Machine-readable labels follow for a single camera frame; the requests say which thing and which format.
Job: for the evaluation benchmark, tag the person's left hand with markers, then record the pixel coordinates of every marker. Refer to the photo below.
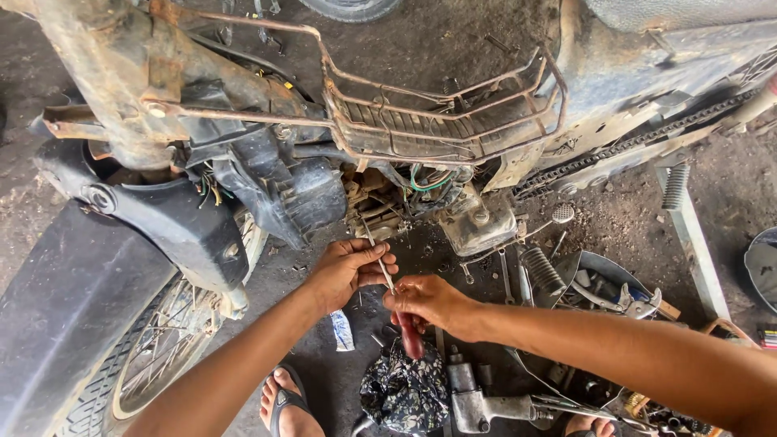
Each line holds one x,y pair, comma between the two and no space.
340,273

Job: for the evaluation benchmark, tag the person's right hand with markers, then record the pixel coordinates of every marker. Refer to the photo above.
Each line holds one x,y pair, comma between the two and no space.
440,303

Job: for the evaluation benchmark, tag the white and blue sachet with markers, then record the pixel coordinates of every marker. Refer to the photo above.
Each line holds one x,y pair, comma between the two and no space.
343,331

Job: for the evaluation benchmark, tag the long metal spanner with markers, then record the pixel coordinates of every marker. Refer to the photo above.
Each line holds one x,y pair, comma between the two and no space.
506,280

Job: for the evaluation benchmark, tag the grimy motorcycle engine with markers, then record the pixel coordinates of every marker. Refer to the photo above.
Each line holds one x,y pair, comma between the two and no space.
479,226

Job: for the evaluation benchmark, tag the black plastic air box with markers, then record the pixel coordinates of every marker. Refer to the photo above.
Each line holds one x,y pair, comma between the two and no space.
291,194

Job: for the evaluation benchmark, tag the black floral cloth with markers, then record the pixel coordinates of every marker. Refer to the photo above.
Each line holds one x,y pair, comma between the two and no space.
400,394

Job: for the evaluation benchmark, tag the grey pneumatic impact wrench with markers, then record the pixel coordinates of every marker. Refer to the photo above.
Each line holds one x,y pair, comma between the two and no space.
473,400

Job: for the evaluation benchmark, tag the black ribbed rubber footpeg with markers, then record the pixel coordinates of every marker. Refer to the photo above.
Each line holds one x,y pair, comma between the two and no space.
542,271

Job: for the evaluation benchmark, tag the black sandal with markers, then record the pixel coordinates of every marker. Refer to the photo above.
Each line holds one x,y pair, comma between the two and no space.
285,400

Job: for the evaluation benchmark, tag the metal brake pedal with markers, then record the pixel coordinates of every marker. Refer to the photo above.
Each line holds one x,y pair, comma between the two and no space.
563,213

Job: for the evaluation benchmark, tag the person's left foot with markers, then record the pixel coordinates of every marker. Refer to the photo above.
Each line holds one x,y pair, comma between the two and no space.
297,425

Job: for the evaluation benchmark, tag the person's foot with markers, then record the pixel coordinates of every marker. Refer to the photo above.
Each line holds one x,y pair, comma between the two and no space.
297,425
598,426

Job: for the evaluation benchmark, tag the metal tray of tools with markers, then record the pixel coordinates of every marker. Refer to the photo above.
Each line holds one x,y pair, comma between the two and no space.
583,377

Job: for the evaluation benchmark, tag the metal pan of tools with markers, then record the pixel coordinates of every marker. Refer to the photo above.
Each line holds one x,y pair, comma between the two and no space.
601,264

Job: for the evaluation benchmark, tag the black plastic fork cover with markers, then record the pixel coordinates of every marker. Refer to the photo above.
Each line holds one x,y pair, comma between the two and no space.
176,224

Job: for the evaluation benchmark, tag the spoked front wheel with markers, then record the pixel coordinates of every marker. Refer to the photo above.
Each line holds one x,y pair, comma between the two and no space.
158,349

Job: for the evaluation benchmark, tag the spoked wheel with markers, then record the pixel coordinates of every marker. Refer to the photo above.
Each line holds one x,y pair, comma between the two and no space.
759,70
158,349

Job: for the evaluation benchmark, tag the metal pliers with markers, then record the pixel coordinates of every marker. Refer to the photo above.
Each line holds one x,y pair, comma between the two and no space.
638,307

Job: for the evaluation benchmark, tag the person's right foot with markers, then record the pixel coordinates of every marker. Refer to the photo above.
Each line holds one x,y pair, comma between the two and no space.
598,426

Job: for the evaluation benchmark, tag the dark metal tool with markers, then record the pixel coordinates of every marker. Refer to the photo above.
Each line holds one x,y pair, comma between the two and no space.
267,33
226,27

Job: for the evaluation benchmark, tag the grey coil spring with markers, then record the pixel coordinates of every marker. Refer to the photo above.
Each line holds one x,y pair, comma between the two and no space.
675,188

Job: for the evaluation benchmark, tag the grey metal stand bar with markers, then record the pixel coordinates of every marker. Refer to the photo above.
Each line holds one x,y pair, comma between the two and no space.
698,255

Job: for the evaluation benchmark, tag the black tyre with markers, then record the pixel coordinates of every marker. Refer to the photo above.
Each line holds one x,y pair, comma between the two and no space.
349,8

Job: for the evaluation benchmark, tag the dark metal bolt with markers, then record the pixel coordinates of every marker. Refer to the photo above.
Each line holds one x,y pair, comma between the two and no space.
501,44

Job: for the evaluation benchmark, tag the dusty black front mudguard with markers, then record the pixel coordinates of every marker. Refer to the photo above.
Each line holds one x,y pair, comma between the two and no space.
67,315

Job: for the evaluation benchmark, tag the orange plastic basket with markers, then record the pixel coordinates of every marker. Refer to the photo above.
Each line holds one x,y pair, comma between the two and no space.
731,325

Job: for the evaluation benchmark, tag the dusty grey rear body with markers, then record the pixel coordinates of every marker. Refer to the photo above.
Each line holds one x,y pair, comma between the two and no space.
637,67

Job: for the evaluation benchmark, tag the grey metal basin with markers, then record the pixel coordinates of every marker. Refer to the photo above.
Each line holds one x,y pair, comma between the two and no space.
763,267

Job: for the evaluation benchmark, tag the striped colourful packet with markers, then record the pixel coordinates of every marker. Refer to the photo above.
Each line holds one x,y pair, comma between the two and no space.
768,338

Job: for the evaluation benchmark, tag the spoked rear wheel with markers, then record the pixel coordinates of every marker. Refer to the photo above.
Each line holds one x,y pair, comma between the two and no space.
759,70

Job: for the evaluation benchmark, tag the rusty motorcycle frame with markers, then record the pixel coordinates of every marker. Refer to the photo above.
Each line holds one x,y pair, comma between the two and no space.
121,73

